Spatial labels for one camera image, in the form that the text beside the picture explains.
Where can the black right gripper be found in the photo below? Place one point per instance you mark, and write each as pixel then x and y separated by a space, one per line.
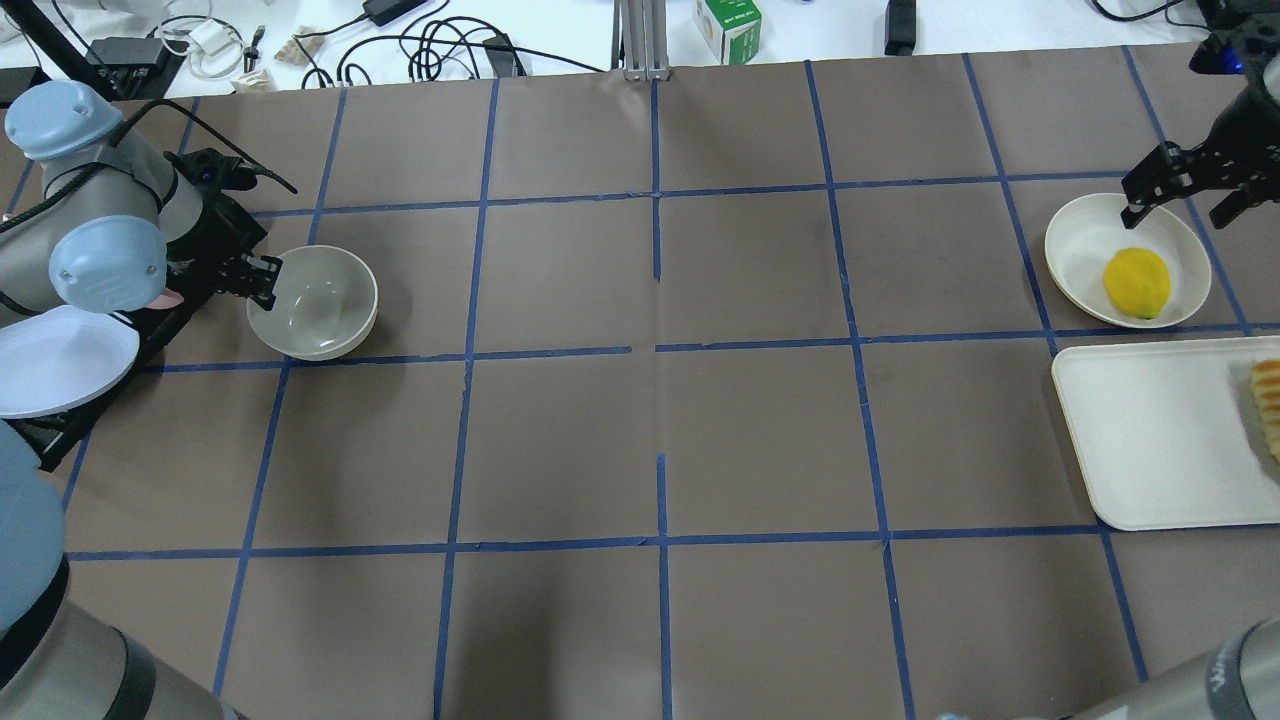
pixel 1243 128

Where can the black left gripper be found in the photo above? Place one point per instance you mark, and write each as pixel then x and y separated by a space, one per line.
pixel 213 243

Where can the white ceramic bowl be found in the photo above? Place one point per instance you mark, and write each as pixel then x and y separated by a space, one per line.
pixel 327 301

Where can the yellow lemon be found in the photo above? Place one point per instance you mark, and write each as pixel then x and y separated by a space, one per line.
pixel 1137 282

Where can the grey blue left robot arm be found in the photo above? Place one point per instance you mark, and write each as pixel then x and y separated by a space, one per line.
pixel 120 222

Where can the pink plate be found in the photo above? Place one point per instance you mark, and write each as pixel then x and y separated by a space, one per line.
pixel 168 299

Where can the white round plate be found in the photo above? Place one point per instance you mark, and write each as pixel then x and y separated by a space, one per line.
pixel 1085 233

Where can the sliced yellow bread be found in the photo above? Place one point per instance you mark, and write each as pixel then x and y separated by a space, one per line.
pixel 1264 387

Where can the light blue plate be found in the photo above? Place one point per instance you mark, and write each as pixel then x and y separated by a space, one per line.
pixel 62 359

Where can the white rectangular tray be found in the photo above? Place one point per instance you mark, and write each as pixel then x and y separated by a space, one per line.
pixel 1166 433

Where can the black dish rack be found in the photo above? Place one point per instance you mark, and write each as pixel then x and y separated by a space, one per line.
pixel 53 437

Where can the black power adapter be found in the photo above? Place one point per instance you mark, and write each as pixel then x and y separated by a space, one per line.
pixel 383 12

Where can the green white box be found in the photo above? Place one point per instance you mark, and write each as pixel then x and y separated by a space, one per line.
pixel 731 29

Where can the aluminium frame post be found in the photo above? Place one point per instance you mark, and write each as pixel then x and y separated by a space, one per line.
pixel 639 40

